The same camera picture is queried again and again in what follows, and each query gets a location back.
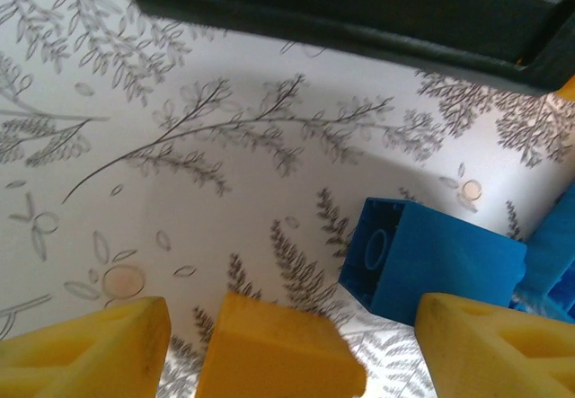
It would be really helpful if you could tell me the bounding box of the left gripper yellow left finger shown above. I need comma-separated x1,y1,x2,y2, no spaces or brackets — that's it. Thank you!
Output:
0,296,172,398

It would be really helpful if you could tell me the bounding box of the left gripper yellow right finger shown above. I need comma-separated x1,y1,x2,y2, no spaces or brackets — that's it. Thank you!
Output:
413,292,575,398

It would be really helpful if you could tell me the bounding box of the yellow lego brick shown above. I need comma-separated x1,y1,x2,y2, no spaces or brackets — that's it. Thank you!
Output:
195,291,367,398

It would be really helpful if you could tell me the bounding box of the blue lego brick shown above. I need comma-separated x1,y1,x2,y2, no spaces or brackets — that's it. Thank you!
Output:
337,196,527,327
511,190,575,323

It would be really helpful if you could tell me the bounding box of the orange plastic bin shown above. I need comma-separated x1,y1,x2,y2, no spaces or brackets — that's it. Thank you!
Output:
556,76,575,102

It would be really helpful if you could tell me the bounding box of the black plastic bin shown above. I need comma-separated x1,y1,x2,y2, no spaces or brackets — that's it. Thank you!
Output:
127,0,575,98

